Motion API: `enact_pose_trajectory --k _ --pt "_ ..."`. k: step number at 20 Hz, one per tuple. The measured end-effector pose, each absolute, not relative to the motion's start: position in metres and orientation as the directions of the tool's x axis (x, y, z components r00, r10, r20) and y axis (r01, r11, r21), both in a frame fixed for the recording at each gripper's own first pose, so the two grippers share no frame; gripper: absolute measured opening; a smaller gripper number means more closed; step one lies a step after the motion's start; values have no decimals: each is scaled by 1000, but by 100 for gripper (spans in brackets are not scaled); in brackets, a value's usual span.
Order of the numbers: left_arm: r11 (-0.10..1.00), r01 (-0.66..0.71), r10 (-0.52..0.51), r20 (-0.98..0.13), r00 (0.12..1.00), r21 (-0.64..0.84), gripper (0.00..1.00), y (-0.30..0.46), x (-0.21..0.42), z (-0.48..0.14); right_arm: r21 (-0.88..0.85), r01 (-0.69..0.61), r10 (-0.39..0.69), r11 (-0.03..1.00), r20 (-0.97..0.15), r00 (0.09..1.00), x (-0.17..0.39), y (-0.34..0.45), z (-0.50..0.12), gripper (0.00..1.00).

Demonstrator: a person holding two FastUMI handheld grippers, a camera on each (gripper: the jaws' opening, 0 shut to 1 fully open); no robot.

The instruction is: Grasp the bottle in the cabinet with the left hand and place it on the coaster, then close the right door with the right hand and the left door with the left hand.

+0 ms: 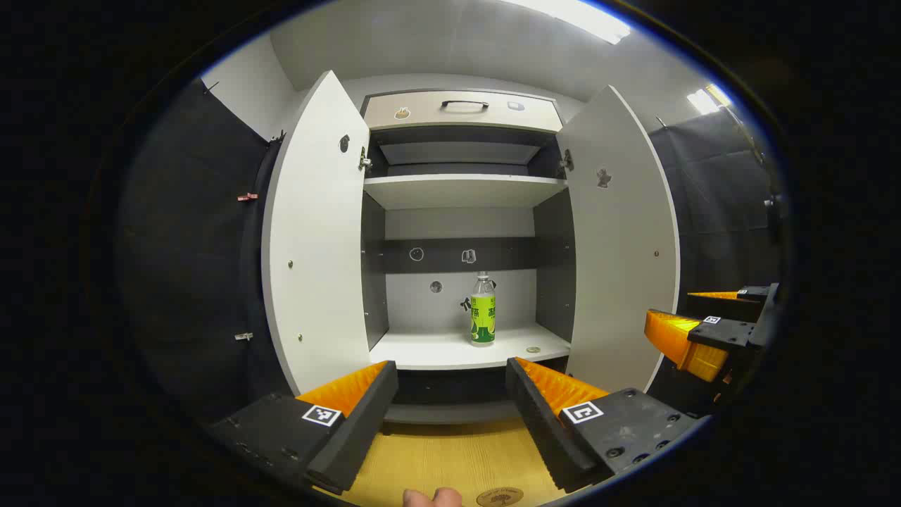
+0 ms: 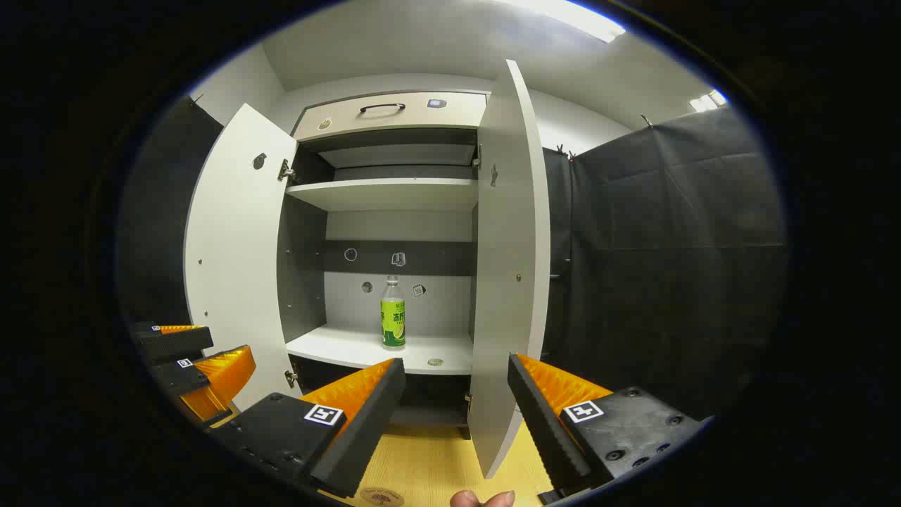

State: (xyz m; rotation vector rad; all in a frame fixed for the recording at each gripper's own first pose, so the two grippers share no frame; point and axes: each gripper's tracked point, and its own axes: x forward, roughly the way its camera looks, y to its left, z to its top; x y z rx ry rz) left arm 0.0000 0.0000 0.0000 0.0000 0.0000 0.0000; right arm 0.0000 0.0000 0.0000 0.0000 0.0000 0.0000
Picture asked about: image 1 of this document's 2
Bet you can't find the ceiling light panel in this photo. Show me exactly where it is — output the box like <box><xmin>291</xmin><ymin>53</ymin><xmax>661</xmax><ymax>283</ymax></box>
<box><xmin>686</xmin><ymin>83</ymin><xmax>733</xmax><ymax>115</ymax></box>

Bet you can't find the white cabinet door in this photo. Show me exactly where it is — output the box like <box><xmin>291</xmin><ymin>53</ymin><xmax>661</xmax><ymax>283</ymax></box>
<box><xmin>261</xmin><ymin>70</ymin><xmax>372</xmax><ymax>395</ymax></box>
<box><xmin>556</xmin><ymin>85</ymin><xmax>681</xmax><ymax>394</ymax></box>

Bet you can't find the grey and white cabinet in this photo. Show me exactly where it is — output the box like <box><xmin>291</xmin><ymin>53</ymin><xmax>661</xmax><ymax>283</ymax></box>
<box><xmin>360</xmin><ymin>88</ymin><xmax>574</xmax><ymax>425</ymax></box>

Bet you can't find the beige cabinet drawer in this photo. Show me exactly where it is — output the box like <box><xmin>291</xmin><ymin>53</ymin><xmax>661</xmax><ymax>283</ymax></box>
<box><xmin>363</xmin><ymin>90</ymin><xmax>564</xmax><ymax>134</ymax></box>

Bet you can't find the green label clear bottle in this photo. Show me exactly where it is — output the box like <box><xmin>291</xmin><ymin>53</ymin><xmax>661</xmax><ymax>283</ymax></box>
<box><xmin>470</xmin><ymin>273</ymin><xmax>497</xmax><ymax>346</ymax></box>

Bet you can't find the black backdrop cloth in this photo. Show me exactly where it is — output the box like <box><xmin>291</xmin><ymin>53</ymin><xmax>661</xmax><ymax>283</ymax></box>
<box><xmin>120</xmin><ymin>77</ymin><xmax>296</xmax><ymax>423</ymax></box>
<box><xmin>648</xmin><ymin>106</ymin><xmax>783</xmax><ymax>416</ymax></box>

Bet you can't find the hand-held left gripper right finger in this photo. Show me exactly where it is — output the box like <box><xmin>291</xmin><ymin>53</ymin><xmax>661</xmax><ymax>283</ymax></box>
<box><xmin>505</xmin><ymin>357</ymin><xmax>710</xmax><ymax>493</ymax></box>

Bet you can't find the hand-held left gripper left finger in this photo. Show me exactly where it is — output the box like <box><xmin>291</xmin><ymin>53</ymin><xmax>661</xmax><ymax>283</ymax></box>
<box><xmin>208</xmin><ymin>361</ymin><xmax>399</xmax><ymax>495</ymax></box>

